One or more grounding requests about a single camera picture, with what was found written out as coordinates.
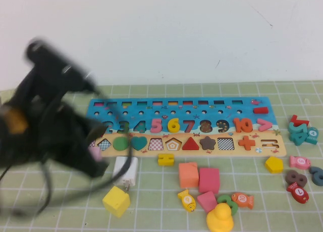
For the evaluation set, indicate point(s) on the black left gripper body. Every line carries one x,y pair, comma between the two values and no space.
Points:
65,138

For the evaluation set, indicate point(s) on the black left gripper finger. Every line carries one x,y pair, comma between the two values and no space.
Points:
96,133
96,168

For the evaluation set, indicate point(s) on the yellow number six piece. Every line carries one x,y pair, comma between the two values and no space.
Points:
171,124

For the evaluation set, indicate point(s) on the green circle piece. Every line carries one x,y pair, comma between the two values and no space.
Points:
119,144

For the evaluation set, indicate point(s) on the teal heart piece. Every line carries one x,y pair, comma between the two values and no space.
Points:
139,142

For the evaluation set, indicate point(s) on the pink number five piece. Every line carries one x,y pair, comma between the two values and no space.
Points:
157,120

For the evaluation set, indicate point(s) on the yellow equals sign piece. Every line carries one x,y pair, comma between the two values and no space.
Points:
165,157

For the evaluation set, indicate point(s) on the red triangle piece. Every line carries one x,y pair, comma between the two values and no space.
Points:
190,145

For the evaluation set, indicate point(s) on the brown star piece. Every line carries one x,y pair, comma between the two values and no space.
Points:
207,142

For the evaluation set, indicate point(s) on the green number three piece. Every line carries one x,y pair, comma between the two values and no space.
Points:
223,198

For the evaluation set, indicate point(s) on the orange number ten piece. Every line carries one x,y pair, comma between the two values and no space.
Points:
236,124

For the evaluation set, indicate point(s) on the orange plus sign piece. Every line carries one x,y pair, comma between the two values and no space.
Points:
246,142

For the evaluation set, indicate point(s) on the red minus sign piece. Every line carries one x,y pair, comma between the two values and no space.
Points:
260,110

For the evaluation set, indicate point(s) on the pink greater-than sign piece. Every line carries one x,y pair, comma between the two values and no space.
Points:
268,124

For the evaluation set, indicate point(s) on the yellow pentagon piece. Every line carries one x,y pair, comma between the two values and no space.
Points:
273,165

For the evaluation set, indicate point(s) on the wooden number shape puzzle board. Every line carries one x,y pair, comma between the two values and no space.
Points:
277,146

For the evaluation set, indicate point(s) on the brown number eight piece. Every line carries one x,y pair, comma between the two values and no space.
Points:
289,177

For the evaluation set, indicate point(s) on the teal number two piece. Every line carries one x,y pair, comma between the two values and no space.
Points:
292,127

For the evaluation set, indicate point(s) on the red number seven piece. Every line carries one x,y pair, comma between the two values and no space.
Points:
294,119

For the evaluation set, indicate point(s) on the teal number four piece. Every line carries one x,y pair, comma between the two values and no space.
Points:
299,141

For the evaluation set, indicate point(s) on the blue-grey number nine piece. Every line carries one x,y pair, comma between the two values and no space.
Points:
313,170

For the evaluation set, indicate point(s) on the light pink wooden cube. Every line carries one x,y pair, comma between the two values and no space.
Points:
96,152

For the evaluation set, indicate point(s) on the yellow wooden cube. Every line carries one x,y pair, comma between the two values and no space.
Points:
116,201

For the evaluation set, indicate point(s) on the orange wooden block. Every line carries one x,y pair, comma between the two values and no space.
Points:
188,176

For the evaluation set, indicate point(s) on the yellow fish number nine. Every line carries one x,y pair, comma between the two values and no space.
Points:
187,199

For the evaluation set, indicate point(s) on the rose red wooden block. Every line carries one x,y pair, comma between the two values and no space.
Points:
209,180

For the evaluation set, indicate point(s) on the pink trapezoid block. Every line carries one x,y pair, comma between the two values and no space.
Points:
205,201

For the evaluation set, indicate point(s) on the yellow rubber duck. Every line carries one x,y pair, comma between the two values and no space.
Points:
219,219

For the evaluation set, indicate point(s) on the orange fish number ten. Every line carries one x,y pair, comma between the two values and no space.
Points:
242,198

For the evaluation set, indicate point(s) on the green grid tablecloth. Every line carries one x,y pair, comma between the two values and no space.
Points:
252,216

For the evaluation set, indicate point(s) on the red fish number seven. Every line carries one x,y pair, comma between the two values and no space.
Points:
299,191

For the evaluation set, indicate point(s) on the pink fish number five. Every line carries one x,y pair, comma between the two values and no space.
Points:
300,162

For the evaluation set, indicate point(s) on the teal fish number four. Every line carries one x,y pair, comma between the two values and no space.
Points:
313,134

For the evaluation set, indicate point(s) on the white wall charger plug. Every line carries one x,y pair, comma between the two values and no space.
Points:
133,176

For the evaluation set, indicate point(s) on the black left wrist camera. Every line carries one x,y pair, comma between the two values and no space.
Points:
55,65

